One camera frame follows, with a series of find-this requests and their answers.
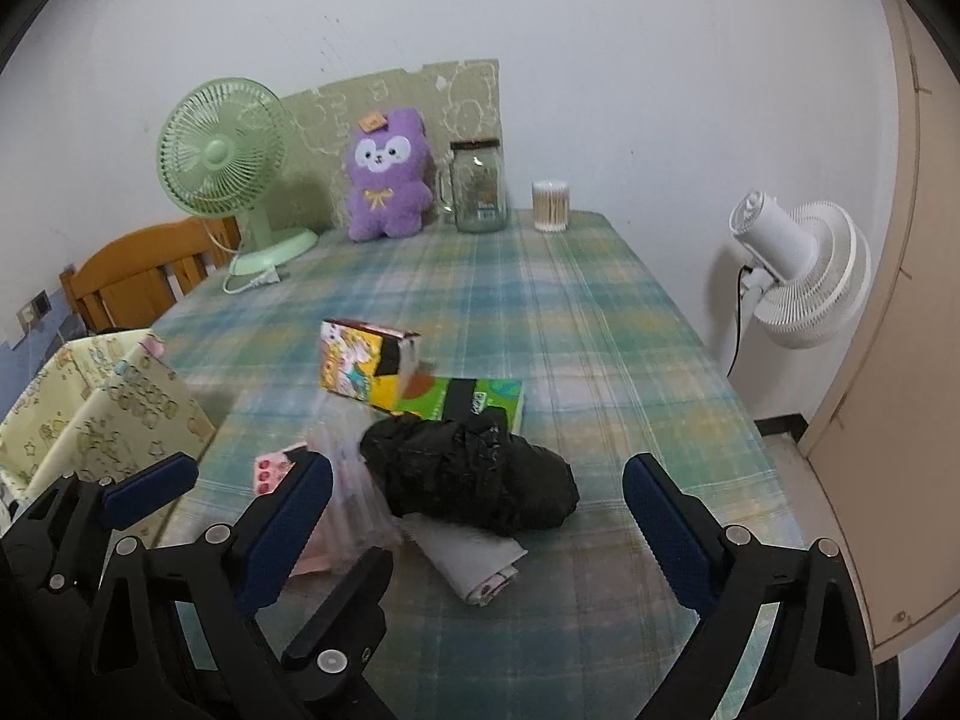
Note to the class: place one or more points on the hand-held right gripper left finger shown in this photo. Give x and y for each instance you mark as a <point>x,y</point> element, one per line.
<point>289,532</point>

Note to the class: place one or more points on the green tissue pack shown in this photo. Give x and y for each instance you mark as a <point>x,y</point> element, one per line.
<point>480,397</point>

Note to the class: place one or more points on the green patterned board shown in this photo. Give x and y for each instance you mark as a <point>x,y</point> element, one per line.
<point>322,127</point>

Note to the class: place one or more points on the wall socket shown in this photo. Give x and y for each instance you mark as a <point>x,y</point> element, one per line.
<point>34,309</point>

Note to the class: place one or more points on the cartoon print tissue pack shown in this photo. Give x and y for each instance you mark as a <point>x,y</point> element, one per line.
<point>352,364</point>

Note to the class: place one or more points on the yellow cartoon print cloth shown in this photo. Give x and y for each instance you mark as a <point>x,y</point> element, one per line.
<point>105,412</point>

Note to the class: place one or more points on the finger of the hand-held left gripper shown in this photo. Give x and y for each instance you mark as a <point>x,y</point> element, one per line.
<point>345,615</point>
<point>150,491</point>

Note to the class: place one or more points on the pink small packet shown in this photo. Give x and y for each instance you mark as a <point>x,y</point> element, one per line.
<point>270,472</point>

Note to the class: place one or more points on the glass jar with black lid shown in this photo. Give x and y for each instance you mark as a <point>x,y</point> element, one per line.
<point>478,191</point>

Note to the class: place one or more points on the plaid tablecloth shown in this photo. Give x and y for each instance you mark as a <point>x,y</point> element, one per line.
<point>525,315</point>

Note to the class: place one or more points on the cotton swab container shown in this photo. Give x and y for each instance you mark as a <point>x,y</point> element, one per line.
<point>551,206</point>

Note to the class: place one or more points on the green desk fan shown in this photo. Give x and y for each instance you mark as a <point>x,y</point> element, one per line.
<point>221,154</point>

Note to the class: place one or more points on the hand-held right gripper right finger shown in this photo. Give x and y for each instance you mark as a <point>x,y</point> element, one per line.
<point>667,532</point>

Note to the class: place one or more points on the grey folded cloth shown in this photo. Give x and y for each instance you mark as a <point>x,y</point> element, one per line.
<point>472,559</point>

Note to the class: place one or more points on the white standing fan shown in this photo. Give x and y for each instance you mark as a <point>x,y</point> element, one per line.
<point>810,270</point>

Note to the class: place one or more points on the beige door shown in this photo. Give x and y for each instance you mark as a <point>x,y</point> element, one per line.
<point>900,390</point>

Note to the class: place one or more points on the black plastic bag bundle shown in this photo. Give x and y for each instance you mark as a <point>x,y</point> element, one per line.
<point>472,476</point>

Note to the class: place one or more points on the purple plush toy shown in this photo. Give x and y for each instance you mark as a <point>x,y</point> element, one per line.
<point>386,187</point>

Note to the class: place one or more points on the clear plastic bag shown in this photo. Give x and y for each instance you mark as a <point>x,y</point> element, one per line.
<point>352,510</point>

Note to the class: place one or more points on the wooden chair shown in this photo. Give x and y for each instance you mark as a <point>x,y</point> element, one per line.
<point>142,270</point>

